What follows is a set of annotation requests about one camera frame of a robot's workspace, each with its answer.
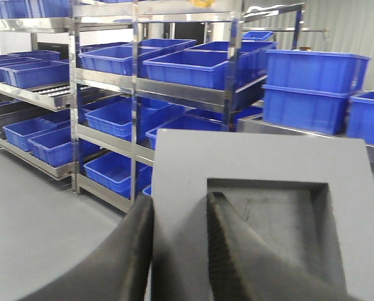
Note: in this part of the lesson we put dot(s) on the steel shelf rack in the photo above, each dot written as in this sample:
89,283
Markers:
93,127

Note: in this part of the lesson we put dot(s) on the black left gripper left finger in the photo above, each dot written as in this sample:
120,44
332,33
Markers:
117,269

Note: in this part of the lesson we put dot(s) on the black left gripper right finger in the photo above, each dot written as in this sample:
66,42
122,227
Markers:
241,266

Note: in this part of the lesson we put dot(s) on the blue bin middle shelf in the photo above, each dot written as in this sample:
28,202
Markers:
118,59
205,69

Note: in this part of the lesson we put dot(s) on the blue bin shelf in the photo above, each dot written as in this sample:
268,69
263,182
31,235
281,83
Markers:
205,69
118,59
37,74

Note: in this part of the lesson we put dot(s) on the blue bin left shelf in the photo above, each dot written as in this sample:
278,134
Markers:
37,74

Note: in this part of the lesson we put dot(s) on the stacked blue bins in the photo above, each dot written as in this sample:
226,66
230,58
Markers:
310,89

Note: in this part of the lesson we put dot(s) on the gray square base block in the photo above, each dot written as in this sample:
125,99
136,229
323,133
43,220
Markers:
310,199

